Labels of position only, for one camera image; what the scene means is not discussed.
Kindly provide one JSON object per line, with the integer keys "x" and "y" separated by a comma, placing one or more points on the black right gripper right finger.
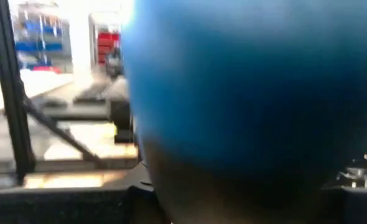
{"x": 364, "y": 208}

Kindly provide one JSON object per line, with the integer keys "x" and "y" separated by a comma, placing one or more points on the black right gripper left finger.
{"x": 62, "y": 208}

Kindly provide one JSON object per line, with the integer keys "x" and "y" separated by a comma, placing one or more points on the blue and black screwdriver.
{"x": 249, "y": 93}

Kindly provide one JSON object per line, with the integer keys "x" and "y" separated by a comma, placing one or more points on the white table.
{"x": 31, "y": 87}

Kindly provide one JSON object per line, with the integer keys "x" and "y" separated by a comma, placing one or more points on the shelf with blue bins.
{"x": 37, "y": 46}

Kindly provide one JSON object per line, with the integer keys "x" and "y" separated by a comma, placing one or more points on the red storage bins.
{"x": 107, "y": 43}

